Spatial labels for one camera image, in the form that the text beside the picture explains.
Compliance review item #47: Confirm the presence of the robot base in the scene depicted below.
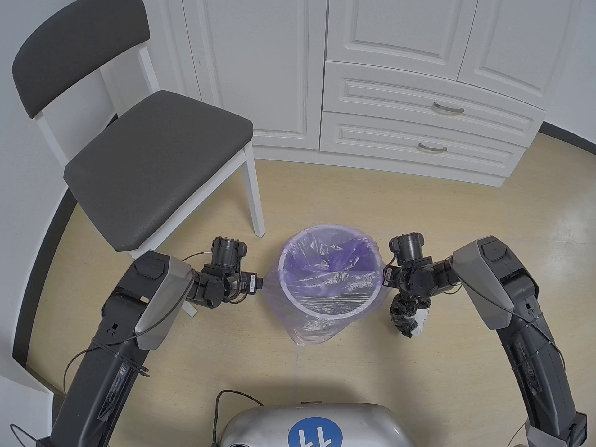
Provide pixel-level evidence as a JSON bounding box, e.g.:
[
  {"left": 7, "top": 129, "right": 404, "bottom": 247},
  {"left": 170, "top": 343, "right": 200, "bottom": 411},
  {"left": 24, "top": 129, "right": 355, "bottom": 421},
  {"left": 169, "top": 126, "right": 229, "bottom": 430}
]
[{"left": 219, "top": 402, "right": 413, "bottom": 447}]

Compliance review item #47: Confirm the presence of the grey and white chair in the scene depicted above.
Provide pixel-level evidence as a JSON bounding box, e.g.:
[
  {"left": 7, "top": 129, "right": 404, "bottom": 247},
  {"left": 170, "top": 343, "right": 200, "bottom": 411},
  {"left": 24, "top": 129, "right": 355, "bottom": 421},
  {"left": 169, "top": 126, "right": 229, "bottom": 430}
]
[{"left": 11, "top": 0, "right": 266, "bottom": 318}]

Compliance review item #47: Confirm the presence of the white wardrobe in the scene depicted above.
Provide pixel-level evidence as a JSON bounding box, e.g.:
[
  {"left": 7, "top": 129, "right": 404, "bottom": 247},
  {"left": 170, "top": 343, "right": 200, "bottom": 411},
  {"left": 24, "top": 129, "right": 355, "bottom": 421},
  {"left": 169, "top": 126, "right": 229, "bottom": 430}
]
[{"left": 74, "top": 0, "right": 576, "bottom": 189}]

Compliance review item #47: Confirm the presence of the white trash bin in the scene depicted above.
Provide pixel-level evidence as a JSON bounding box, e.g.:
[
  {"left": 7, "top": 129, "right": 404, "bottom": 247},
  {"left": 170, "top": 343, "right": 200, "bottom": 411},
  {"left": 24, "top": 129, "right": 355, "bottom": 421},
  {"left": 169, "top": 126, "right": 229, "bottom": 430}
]
[{"left": 278, "top": 224, "right": 384, "bottom": 340}]

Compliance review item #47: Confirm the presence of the black plastic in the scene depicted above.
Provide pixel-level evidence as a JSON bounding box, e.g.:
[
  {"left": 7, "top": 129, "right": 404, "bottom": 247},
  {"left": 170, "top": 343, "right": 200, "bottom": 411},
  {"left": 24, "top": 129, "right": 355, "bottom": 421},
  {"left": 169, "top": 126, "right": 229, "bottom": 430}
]
[{"left": 388, "top": 293, "right": 432, "bottom": 340}]

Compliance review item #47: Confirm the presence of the purple plastic bag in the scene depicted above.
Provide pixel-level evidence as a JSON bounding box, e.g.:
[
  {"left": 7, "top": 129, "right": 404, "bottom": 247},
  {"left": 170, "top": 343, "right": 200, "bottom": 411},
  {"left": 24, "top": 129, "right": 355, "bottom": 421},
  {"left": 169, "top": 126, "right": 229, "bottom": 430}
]
[{"left": 262, "top": 223, "right": 390, "bottom": 347}]

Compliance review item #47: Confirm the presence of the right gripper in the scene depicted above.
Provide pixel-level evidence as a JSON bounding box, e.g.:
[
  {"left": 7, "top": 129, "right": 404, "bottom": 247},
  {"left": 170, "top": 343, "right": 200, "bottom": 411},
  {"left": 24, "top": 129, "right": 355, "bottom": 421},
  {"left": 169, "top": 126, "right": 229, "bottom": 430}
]
[{"left": 382, "top": 264, "right": 409, "bottom": 291}]

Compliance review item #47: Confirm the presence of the black cable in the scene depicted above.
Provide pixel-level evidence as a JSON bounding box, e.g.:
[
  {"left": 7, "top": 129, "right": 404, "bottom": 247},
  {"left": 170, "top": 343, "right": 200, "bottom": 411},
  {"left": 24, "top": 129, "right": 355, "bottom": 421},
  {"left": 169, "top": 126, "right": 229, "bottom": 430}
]
[
  {"left": 8, "top": 423, "right": 39, "bottom": 447},
  {"left": 211, "top": 389, "right": 267, "bottom": 447},
  {"left": 507, "top": 424, "right": 532, "bottom": 447}
]

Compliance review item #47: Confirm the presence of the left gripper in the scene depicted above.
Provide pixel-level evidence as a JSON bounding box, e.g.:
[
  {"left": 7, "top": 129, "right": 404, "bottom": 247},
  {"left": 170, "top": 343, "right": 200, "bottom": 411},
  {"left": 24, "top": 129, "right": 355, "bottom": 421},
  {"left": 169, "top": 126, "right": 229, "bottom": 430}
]
[{"left": 230, "top": 271, "right": 263, "bottom": 300}]

